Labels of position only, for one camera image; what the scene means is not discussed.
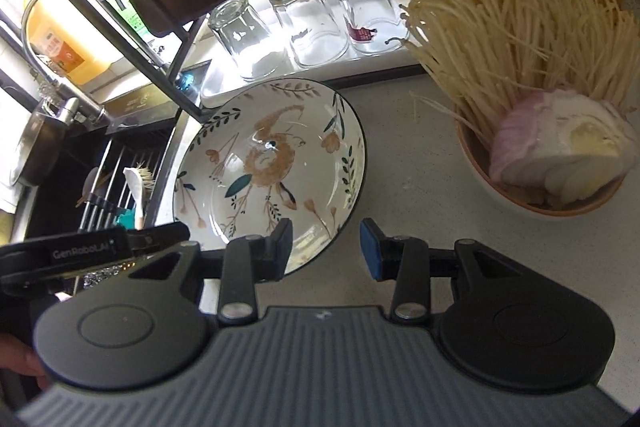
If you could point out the metal sink drain rack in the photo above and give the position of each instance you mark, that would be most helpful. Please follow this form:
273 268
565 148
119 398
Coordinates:
107 187

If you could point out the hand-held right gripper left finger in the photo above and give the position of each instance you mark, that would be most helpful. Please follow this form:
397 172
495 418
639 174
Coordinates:
281 249

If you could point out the chrome sink faucet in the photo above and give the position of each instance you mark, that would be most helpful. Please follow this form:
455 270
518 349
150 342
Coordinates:
60 107

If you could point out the floral ceramic plate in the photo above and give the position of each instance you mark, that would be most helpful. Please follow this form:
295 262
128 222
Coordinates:
270 167

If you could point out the steel pan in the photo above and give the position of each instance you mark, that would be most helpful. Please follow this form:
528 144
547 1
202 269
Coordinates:
37 147

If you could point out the cut onion piece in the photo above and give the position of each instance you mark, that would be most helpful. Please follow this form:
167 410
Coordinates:
545 142

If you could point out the person's left hand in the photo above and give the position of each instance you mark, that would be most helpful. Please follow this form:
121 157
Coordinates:
20 359

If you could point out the pink-rimmed ceramic bowl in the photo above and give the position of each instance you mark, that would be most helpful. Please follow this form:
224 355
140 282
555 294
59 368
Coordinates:
505 199

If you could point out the clear glass with red print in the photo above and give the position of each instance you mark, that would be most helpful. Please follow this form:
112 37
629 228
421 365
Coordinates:
367 2

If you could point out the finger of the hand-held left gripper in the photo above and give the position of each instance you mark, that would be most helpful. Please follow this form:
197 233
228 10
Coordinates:
160 238

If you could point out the yellow liquid bottle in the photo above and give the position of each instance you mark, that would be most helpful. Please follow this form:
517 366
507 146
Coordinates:
65 47

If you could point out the white glass tray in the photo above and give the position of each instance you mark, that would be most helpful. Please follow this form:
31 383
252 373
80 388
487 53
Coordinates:
225 82

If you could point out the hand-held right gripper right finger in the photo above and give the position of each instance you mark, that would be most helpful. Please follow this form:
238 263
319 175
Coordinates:
372 252

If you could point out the clear drinking glass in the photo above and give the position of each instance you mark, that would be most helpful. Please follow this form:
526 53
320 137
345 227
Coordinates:
250 42
310 22

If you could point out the black metal dish rack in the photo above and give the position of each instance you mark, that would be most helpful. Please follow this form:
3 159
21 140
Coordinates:
150 52

